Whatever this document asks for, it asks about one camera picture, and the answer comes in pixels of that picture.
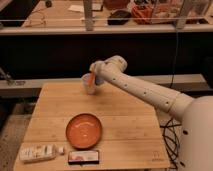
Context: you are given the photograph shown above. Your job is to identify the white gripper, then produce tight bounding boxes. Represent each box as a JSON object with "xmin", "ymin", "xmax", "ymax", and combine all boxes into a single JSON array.
[{"xmin": 89, "ymin": 61, "xmax": 104, "ymax": 76}]

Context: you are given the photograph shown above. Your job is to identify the black floor cables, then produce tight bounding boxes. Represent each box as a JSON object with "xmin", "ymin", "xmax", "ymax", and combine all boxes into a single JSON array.
[{"xmin": 159, "ymin": 118, "xmax": 183, "ymax": 171}]

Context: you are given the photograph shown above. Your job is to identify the orange crate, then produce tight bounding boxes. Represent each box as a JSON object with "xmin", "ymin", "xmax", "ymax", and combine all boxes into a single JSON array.
[{"xmin": 131, "ymin": 5, "xmax": 153, "ymax": 24}]

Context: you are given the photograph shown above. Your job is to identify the white ceramic cup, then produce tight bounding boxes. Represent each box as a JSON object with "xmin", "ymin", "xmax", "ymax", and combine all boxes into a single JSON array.
[{"xmin": 81, "ymin": 73, "xmax": 96, "ymax": 95}]

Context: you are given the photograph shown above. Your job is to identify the metal frame post right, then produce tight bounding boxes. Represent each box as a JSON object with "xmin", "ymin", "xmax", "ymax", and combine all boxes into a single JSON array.
[{"xmin": 175, "ymin": 0, "xmax": 192, "ymax": 29}]

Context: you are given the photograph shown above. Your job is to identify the metal frame post left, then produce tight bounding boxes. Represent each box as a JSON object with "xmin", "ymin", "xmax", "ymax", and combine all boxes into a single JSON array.
[{"xmin": 83, "ymin": 0, "xmax": 93, "ymax": 31}]

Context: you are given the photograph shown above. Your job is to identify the white plastic bottle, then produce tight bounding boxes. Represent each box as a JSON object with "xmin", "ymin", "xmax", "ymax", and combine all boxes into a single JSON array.
[{"xmin": 19, "ymin": 144, "xmax": 65, "ymax": 163}]

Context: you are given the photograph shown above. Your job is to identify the metal frame post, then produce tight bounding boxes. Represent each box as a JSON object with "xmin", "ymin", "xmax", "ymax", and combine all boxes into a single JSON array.
[
  {"xmin": 175, "ymin": 0, "xmax": 192, "ymax": 29},
  {"xmin": 83, "ymin": 0, "xmax": 93, "ymax": 31}
]

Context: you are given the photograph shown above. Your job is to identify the orange carrot-shaped pepper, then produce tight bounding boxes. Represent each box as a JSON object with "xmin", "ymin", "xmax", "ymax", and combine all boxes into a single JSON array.
[{"xmin": 88, "ymin": 72, "xmax": 95, "ymax": 86}]

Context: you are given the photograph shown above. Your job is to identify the white paper sheet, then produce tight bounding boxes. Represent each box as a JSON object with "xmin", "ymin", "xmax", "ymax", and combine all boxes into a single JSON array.
[{"xmin": 68, "ymin": 5, "xmax": 84, "ymax": 13}]

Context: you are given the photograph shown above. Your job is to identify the orange plate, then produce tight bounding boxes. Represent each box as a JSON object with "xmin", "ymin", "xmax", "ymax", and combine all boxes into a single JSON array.
[{"xmin": 65, "ymin": 113, "xmax": 102, "ymax": 149}]

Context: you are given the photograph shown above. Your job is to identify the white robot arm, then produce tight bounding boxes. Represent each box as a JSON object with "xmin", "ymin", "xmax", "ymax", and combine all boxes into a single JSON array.
[{"xmin": 90, "ymin": 55, "xmax": 213, "ymax": 171}]

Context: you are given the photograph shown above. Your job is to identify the black rectangular box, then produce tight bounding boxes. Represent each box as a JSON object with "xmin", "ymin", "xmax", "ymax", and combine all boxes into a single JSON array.
[{"xmin": 68, "ymin": 150, "xmax": 99, "ymax": 165}]

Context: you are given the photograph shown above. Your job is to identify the black object on bench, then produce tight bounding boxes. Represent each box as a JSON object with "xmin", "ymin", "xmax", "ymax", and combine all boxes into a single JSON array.
[{"xmin": 107, "ymin": 10, "xmax": 131, "ymax": 25}]

